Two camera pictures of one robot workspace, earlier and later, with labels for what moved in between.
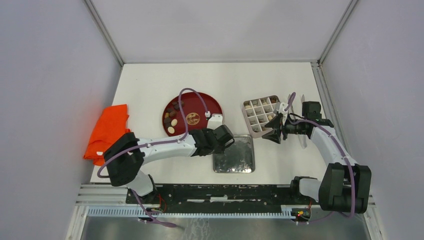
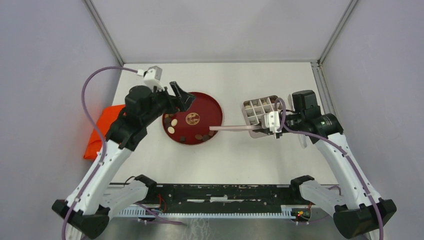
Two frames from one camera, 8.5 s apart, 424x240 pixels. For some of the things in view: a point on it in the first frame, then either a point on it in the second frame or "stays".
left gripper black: x=219 y=149 to x=175 y=105
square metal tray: x=239 y=157 to x=237 y=128
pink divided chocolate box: x=258 y=112 stays
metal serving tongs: x=301 y=136 stays
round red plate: x=194 y=110 stays
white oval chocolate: x=171 y=130 stays
